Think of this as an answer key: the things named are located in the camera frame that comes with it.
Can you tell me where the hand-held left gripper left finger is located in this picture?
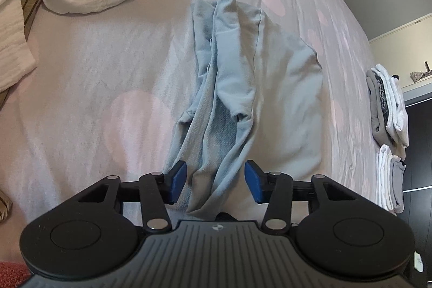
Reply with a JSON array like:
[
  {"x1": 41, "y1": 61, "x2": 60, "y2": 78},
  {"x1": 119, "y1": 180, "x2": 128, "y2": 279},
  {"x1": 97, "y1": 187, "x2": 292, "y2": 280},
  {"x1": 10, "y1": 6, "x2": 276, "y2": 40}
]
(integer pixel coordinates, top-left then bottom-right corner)
[{"x1": 79, "y1": 160, "x2": 187, "y2": 235}]

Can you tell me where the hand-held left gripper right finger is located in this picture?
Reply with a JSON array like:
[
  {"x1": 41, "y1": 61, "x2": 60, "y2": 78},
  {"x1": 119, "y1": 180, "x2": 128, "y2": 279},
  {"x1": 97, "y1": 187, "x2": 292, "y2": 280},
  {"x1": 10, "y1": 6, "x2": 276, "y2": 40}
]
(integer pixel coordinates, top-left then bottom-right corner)
[{"x1": 244, "y1": 159, "x2": 353, "y2": 235}]

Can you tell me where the grey-blue long-sleeve shirt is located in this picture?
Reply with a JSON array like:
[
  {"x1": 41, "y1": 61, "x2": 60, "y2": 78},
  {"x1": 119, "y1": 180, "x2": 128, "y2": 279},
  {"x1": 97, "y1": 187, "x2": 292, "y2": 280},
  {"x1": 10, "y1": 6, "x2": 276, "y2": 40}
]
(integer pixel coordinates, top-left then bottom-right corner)
[{"x1": 164, "y1": 0, "x2": 325, "y2": 219}]

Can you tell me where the white folded garment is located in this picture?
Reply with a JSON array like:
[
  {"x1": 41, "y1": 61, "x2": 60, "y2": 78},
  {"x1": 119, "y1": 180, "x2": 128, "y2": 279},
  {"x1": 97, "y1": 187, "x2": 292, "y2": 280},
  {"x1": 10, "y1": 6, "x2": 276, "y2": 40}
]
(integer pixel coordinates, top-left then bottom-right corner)
[
  {"x1": 376, "y1": 63, "x2": 410, "y2": 147},
  {"x1": 376, "y1": 144, "x2": 394, "y2": 212}
]

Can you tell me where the dark patterned folded garment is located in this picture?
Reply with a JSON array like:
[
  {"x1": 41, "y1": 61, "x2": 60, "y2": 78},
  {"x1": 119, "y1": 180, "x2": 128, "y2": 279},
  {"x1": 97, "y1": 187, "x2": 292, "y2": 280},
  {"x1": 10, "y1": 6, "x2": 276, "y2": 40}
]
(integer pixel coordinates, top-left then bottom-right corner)
[{"x1": 374, "y1": 76, "x2": 389, "y2": 127}]

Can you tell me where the rust red towel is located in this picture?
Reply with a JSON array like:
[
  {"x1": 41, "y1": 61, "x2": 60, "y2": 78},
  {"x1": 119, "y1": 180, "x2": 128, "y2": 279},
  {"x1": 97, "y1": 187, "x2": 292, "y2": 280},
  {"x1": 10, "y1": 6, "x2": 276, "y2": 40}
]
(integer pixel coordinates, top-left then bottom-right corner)
[{"x1": 0, "y1": 261, "x2": 32, "y2": 288}]

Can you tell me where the brown striped cloth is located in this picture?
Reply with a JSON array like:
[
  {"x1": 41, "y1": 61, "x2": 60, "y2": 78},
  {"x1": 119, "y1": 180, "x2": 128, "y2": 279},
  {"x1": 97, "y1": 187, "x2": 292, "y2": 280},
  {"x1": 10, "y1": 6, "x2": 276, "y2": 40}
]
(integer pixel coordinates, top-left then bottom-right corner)
[{"x1": 0, "y1": 0, "x2": 46, "y2": 225}]

